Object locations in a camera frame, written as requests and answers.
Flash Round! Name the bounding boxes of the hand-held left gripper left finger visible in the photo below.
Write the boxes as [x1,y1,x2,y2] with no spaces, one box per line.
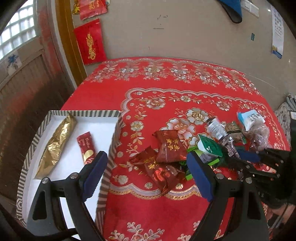
[27,151,109,241]

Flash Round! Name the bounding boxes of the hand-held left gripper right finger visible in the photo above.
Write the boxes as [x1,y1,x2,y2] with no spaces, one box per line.
[186,152,270,241]

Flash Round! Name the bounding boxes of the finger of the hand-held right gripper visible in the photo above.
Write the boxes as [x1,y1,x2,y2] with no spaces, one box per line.
[225,158,278,185]
[235,148,283,168]

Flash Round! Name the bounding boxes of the clear silver snack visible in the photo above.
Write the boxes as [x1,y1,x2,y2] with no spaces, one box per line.
[207,117,238,161]

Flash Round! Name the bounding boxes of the striped cardboard box tray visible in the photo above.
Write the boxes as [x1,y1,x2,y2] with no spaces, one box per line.
[16,110,126,229]

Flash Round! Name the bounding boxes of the clear bag of brown snacks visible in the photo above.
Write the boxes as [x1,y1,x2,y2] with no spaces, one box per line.
[236,109,271,151]

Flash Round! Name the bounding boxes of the brown green snack packet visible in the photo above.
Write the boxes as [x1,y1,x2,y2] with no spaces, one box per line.
[225,122,247,144]

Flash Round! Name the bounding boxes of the small red stick packet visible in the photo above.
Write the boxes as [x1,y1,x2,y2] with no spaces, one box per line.
[76,132,97,165]

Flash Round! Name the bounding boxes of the green lidded jelly cup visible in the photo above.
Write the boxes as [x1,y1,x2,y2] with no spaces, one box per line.
[187,134,224,167]

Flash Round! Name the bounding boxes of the gold foil snack packet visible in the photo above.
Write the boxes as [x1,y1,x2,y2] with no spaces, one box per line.
[33,113,78,180]

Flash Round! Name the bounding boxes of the floral cushion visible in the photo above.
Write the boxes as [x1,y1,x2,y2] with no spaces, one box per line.
[274,102,294,144]

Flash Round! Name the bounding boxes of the grey cloth bag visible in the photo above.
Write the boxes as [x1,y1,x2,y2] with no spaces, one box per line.
[285,93,296,112]

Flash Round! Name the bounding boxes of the red floral tablecloth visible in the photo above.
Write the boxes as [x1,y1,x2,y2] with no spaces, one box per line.
[60,57,292,241]

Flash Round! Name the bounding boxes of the blue flower tile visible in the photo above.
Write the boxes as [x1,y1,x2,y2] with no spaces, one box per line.
[7,54,20,75]

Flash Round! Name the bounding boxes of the blue black hanging pad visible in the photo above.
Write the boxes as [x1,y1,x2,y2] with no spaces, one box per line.
[216,0,243,24]

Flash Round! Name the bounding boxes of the glass block window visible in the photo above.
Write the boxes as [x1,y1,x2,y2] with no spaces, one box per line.
[0,0,37,59]

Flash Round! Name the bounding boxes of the wall calendar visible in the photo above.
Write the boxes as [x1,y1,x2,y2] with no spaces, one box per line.
[271,5,285,59]

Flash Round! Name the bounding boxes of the red gold wall poster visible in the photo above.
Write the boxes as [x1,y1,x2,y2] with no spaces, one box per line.
[73,19,107,65]

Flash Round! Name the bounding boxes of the golden wooden door frame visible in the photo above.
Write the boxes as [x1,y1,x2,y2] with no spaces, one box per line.
[54,0,88,80]

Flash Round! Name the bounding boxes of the white light switch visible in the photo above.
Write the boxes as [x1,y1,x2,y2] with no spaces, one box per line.
[240,0,259,17]

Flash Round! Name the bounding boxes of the torn red wall poster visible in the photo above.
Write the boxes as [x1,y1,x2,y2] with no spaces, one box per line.
[73,0,109,21]

